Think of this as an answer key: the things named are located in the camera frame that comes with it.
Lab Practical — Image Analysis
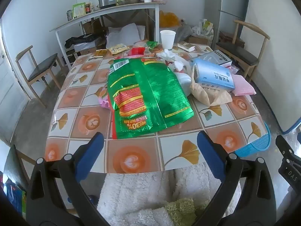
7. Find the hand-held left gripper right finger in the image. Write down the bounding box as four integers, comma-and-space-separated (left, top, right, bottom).
197, 131, 277, 226

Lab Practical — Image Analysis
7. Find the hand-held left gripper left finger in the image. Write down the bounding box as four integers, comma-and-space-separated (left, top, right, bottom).
25, 132, 105, 226

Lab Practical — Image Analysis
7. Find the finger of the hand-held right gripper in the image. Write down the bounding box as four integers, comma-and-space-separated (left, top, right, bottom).
275, 135, 301, 164

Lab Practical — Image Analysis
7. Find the blue plastic mesh basket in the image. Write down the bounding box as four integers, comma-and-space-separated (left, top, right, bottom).
234, 122, 271, 158

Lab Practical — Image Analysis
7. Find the pink plastic bag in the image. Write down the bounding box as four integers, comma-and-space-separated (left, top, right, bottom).
98, 87, 112, 109

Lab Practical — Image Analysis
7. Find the white plastic bag red print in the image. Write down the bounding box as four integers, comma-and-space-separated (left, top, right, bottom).
156, 49, 192, 95

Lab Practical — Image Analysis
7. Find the large green snack bag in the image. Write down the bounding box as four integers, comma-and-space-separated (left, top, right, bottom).
107, 58, 195, 140

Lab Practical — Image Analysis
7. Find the red wrapper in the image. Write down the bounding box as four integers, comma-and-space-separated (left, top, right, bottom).
128, 47, 147, 56

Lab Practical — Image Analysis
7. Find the ginkgo print tablecloth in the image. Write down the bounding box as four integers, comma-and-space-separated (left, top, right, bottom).
45, 45, 270, 175

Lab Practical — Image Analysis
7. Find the brown paper bag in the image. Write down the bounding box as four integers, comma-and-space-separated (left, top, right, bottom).
190, 75, 233, 106

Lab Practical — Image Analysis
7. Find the white fleece clothing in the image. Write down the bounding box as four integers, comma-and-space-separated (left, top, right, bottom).
97, 162, 241, 226

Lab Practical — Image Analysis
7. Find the green fluffy cloth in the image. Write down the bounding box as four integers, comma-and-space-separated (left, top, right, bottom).
165, 198, 200, 226

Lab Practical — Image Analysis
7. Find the light blue medicine box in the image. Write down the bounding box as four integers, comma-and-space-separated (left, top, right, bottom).
193, 59, 236, 92

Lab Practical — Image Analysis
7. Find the blue printed bag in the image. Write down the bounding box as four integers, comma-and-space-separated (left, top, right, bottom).
0, 169, 27, 218

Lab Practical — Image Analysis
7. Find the wooden chair with dark seat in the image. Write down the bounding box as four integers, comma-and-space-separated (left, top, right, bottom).
15, 45, 62, 106
216, 20, 270, 79

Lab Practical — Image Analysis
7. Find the white and blue box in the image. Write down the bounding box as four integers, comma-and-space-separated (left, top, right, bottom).
189, 50, 233, 68

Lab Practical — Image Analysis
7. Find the brown snack packet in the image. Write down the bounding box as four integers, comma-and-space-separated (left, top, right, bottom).
89, 49, 109, 58

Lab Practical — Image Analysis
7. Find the white door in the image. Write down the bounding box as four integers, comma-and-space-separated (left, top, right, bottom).
0, 19, 30, 123

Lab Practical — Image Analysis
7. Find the yellow snack packet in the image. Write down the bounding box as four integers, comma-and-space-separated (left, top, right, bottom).
109, 44, 130, 54

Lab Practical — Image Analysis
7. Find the black bag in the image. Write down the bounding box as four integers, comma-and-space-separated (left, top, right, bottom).
65, 34, 99, 49

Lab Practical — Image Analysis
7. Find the small white box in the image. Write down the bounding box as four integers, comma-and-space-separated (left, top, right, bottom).
177, 42, 195, 52

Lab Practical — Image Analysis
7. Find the low cardboard box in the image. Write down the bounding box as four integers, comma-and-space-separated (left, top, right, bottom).
188, 36, 209, 45

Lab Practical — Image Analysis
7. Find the white pillow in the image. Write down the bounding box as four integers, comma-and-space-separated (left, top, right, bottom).
106, 23, 146, 49

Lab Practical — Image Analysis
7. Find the white paper cup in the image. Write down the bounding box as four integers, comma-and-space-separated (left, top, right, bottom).
160, 30, 176, 50

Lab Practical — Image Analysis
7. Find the grey plastic bag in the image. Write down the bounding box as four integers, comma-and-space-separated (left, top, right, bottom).
175, 25, 193, 43

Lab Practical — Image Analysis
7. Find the white bag with yellow print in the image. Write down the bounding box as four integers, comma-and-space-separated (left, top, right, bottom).
193, 19, 214, 37

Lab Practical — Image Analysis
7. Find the white side table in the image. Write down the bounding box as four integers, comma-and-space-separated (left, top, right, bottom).
49, 2, 166, 67

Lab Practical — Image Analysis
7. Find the yellow plastic bag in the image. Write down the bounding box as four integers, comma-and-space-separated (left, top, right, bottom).
160, 11, 181, 27

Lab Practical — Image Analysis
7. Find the grey refrigerator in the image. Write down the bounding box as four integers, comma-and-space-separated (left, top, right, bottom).
219, 0, 252, 32

